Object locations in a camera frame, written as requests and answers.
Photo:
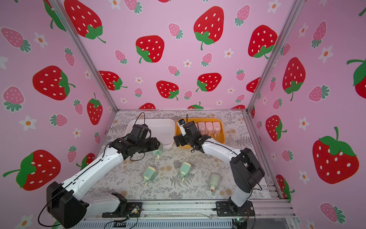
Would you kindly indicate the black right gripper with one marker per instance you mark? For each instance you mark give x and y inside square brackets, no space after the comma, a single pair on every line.
[179,140]

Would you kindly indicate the yellow plastic storage box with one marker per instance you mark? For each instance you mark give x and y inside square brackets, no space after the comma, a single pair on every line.
[218,137]

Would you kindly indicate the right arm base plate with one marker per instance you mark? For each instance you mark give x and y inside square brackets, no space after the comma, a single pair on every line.
[229,209]

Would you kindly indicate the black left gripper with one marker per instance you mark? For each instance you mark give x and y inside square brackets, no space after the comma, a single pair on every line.
[153,144]

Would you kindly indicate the white plastic storage box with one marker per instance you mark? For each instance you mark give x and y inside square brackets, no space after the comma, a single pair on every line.
[161,128]

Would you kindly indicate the aluminium front rail frame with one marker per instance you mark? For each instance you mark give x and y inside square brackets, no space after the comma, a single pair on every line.
[191,209]

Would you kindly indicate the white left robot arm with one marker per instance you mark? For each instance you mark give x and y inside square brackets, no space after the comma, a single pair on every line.
[65,200]

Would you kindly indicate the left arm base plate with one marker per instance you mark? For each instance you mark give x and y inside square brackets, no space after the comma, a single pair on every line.
[129,209]

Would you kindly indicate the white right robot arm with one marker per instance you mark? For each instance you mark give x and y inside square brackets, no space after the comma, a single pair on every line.
[246,169]

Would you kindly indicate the floral patterned table mat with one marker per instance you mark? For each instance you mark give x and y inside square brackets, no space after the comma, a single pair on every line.
[127,177]

